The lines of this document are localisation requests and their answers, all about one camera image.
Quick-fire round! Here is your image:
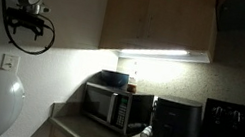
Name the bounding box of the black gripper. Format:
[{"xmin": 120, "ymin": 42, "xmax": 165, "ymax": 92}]
[{"xmin": 6, "ymin": 13, "xmax": 46, "ymax": 43}]

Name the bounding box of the dark blue bowl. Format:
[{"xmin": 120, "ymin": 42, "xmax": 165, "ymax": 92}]
[{"xmin": 97, "ymin": 68, "xmax": 132, "ymax": 91}]

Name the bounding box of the stainless steel microwave oven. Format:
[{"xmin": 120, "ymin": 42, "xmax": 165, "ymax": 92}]
[{"xmin": 77, "ymin": 80, "xmax": 157, "ymax": 137}]

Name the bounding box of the glass jar with brown contents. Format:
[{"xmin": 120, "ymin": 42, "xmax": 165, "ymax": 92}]
[{"xmin": 126, "ymin": 76, "xmax": 140, "ymax": 94}]

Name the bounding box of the under-cabinet light strip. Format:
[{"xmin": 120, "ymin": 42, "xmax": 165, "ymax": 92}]
[{"xmin": 117, "ymin": 36, "xmax": 214, "ymax": 74}]

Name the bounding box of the small white shaker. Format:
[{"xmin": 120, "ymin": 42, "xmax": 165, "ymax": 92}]
[{"xmin": 139, "ymin": 123, "xmax": 154, "ymax": 137}]

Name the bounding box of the black air fryer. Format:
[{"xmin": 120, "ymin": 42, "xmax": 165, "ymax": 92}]
[{"xmin": 148, "ymin": 92, "xmax": 208, "ymax": 137}]

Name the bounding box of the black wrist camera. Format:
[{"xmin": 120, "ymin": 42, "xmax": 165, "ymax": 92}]
[{"xmin": 4, "ymin": 6, "xmax": 48, "ymax": 25}]

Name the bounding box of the black camera cable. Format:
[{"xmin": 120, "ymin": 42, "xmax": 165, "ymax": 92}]
[{"xmin": 0, "ymin": 0, "xmax": 63, "ymax": 59}]

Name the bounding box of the wooden wall cabinet with handles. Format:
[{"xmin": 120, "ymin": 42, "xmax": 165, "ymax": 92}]
[{"xmin": 98, "ymin": 0, "xmax": 225, "ymax": 69}]

